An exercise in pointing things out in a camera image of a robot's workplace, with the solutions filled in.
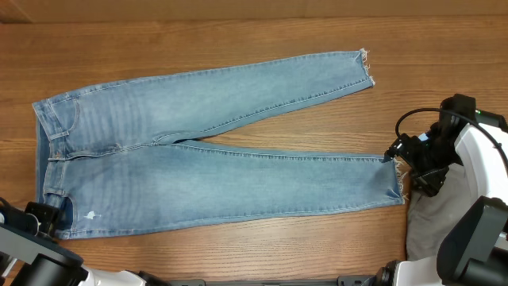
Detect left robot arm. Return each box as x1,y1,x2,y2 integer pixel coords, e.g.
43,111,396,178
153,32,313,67
1,199,170,286

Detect grey trousers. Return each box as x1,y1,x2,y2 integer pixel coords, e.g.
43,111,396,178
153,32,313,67
406,164,473,261

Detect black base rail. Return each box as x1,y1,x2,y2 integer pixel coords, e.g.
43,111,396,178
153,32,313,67
167,275,375,286

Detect blue denim jeans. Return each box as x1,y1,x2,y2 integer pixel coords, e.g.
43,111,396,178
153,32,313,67
33,49,403,239

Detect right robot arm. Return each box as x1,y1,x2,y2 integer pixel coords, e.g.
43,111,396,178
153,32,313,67
364,94,507,286

